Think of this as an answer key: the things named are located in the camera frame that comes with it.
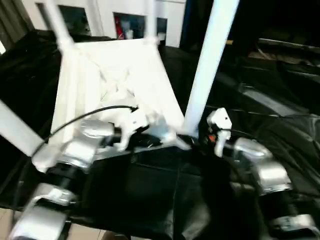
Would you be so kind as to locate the dark tall cabinet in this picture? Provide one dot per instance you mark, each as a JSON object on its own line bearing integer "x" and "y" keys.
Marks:
{"x": 275, "y": 17}

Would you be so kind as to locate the white display cabinet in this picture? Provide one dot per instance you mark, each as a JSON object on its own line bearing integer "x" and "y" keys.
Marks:
{"x": 105, "y": 15}

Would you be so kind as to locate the black mat cloth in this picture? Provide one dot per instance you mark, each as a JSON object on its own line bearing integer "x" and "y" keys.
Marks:
{"x": 155, "y": 185}

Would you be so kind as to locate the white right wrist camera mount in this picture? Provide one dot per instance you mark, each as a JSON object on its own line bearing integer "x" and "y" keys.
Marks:
{"x": 220, "y": 120}

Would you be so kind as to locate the long black rod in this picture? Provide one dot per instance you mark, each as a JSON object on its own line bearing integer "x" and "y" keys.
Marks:
{"x": 287, "y": 45}

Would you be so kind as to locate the white plastic table top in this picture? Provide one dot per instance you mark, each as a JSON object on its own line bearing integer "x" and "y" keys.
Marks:
{"x": 112, "y": 75}

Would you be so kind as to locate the white plastic table leg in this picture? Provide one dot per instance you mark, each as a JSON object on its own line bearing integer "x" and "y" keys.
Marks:
{"x": 151, "y": 22}
{"x": 210, "y": 62}
{"x": 58, "y": 25}
{"x": 17, "y": 127}

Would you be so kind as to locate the grey curtain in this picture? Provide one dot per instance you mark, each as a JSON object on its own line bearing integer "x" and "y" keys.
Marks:
{"x": 12, "y": 22}

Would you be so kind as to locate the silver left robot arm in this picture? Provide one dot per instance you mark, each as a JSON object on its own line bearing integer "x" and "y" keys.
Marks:
{"x": 80, "y": 150}

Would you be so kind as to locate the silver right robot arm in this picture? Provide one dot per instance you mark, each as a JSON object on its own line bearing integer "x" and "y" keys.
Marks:
{"x": 262, "y": 165}

